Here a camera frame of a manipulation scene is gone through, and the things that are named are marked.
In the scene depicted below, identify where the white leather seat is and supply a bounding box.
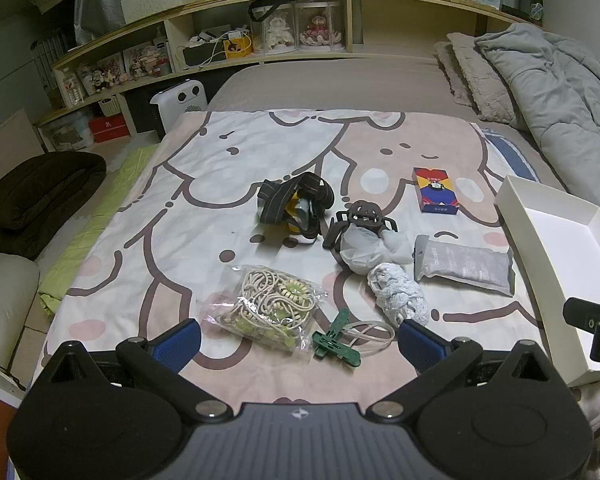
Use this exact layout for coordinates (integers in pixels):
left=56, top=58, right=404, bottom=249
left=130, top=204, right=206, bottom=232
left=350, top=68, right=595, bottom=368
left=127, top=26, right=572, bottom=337
left=0, top=252, right=41, bottom=392

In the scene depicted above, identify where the cream doll in clear case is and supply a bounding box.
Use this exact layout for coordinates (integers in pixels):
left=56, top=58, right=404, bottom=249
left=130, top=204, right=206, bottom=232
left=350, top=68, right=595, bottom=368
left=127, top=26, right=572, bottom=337
left=250, top=2, right=299, bottom=56

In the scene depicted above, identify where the brown hair claw clip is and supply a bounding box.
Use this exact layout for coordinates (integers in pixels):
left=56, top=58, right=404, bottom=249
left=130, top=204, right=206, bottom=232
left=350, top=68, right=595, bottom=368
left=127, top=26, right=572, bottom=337
left=323, top=200, right=400, bottom=252

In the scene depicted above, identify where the wooden shelf unit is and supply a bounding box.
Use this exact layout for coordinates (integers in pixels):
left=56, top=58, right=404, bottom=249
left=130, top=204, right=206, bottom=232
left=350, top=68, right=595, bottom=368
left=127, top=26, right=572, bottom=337
left=34, top=0, right=546, bottom=147

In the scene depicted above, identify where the taupe bed sheet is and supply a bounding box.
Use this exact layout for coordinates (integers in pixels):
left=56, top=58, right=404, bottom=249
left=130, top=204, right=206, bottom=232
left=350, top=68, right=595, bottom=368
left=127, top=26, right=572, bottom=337
left=206, top=55, right=573, bottom=196

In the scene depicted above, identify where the long white box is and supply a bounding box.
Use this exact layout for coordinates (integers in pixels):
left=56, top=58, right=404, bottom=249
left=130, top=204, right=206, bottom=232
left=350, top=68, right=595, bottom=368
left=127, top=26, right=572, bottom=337
left=120, top=0, right=207, bottom=25

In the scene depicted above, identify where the colourful card box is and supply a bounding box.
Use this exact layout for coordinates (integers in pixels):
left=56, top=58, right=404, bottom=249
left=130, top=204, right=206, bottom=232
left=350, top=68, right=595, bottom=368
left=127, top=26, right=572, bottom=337
left=412, top=166, right=464, bottom=215

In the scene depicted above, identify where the grey foil packet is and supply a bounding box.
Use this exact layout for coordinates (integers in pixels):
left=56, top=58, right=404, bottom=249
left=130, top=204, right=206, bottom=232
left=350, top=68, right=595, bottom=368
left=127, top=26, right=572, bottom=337
left=413, top=233, right=516, bottom=299

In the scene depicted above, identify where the beige fluffy pillow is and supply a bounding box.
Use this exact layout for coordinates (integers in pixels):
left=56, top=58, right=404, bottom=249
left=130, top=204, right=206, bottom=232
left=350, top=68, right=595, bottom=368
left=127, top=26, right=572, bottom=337
left=432, top=40, right=473, bottom=109
left=446, top=32, right=520, bottom=129

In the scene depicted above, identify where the dark brown cushion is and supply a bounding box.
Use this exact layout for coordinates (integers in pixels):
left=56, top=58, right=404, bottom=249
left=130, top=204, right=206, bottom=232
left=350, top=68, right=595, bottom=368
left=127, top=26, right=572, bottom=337
left=0, top=152, right=107, bottom=261

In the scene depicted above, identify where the beige elastic loop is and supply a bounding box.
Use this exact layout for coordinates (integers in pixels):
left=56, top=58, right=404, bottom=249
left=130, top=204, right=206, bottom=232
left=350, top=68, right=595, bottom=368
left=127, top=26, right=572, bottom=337
left=346, top=320, right=397, bottom=354

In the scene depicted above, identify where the white cardboard box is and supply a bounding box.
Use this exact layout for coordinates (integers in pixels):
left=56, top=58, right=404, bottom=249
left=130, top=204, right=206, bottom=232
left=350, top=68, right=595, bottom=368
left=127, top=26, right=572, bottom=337
left=494, top=175, right=600, bottom=389

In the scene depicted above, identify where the translucent white plastic bag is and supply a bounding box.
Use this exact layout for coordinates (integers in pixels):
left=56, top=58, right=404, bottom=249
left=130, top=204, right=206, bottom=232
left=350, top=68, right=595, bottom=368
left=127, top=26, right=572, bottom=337
left=339, top=224, right=414, bottom=277

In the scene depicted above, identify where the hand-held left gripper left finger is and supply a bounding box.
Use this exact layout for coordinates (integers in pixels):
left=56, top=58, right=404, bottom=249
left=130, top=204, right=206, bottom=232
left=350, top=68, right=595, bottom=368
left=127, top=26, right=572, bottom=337
left=45, top=317, right=232, bottom=422

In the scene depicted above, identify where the grey quilted duvet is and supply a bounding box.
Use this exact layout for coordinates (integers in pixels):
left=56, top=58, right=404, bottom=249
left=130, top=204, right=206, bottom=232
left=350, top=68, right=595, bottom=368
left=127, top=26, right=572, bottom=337
left=475, top=22, right=600, bottom=211

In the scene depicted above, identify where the yellow headlamp with striped strap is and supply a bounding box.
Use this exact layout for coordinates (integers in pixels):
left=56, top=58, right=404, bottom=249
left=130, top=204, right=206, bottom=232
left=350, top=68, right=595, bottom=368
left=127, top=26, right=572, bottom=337
left=256, top=171, right=337, bottom=241

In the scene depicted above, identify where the red box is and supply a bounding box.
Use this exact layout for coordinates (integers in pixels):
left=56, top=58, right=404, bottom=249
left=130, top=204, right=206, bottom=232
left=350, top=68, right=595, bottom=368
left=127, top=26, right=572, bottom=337
left=88, top=114, right=131, bottom=144

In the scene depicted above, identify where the cartoon printed blanket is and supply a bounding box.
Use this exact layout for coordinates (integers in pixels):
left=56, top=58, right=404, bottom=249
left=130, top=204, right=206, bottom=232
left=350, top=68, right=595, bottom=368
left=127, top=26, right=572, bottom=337
left=10, top=109, right=600, bottom=480

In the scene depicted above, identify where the bag of beige beaded cord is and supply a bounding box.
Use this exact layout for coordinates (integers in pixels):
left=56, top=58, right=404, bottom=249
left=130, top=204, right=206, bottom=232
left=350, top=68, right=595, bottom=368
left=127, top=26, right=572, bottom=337
left=198, top=264, right=327, bottom=356

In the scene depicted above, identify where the white lace scrunchie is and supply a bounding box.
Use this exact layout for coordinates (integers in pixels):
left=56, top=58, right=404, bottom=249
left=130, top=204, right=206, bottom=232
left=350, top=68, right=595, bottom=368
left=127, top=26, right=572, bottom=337
left=367, top=261, right=431, bottom=330

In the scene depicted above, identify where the black box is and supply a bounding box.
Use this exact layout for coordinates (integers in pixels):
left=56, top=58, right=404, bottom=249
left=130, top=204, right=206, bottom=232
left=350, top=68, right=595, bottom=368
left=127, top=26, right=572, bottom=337
left=182, top=42, right=226, bottom=69

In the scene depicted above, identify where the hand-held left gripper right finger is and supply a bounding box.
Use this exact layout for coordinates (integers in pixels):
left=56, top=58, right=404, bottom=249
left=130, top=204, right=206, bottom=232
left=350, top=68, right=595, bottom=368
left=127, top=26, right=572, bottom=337
left=367, top=318, right=557, bottom=422

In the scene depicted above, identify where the white fan heater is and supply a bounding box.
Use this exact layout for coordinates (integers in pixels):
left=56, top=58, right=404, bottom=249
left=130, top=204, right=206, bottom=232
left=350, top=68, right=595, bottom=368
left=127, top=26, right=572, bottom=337
left=149, top=80, right=209, bottom=139

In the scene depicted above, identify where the pink doll in clear case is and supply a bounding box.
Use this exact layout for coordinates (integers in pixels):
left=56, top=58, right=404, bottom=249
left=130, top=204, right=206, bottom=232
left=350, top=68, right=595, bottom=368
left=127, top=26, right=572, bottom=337
left=295, top=0, right=345, bottom=52

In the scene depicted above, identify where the white lotion bottle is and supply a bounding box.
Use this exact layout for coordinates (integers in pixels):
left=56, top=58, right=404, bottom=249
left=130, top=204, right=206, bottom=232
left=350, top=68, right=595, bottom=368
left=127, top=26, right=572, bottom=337
left=152, top=26, right=170, bottom=62

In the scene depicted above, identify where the green plastic clip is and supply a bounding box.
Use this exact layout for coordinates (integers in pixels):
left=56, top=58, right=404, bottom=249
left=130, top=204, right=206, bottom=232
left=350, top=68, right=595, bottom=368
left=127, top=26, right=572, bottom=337
left=311, top=309, right=364, bottom=369

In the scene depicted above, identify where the yellow printed box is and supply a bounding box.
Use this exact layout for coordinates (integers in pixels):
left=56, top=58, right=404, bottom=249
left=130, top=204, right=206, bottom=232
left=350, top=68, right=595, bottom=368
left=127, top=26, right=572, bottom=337
left=223, top=34, right=255, bottom=60

